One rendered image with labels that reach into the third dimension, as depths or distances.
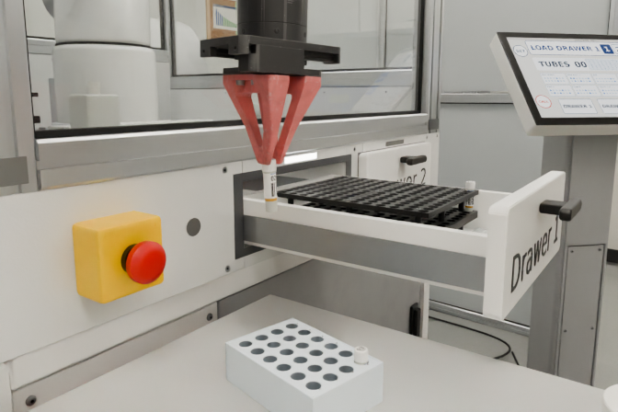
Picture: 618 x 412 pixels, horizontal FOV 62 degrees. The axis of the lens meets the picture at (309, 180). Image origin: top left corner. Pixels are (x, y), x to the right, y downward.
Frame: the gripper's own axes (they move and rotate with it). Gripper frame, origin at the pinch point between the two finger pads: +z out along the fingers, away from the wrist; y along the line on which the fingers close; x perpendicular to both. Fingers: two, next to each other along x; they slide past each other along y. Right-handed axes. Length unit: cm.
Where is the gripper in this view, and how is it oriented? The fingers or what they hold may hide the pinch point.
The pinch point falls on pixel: (269, 154)
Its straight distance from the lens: 44.0
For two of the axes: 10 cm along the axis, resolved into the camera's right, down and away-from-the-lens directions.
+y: -7.5, 0.8, -6.6
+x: 6.6, 1.3, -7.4
